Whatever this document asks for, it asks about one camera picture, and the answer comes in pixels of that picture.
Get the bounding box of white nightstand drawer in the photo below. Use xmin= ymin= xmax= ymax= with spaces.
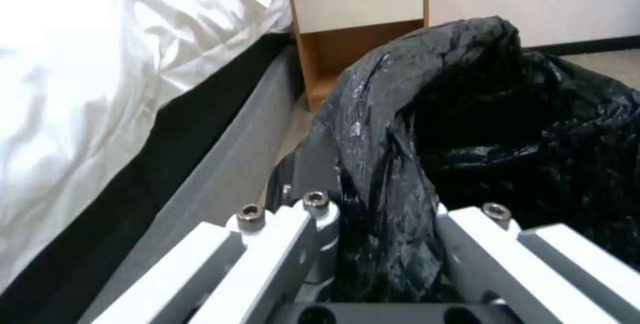
xmin=291 ymin=0 xmax=427 ymax=35

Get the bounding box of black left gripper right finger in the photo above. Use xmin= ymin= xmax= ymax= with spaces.
xmin=433 ymin=203 xmax=640 ymax=324

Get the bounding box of black plastic trash bag bin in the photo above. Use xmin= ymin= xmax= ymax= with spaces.
xmin=294 ymin=15 xmax=640 ymax=306

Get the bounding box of wooden nightstand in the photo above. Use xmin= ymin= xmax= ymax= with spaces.
xmin=290 ymin=0 xmax=431 ymax=113

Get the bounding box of dark wall baseboard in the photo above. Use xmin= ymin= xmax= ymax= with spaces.
xmin=519 ymin=43 xmax=640 ymax=55

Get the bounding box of grey bed frame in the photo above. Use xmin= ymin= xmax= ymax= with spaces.
xmin=74 ymin=44 xmax=304 ymax=324

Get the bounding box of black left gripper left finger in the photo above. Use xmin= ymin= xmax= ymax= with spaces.
xmin=91 ymin=143 xmax=344 ymax=324

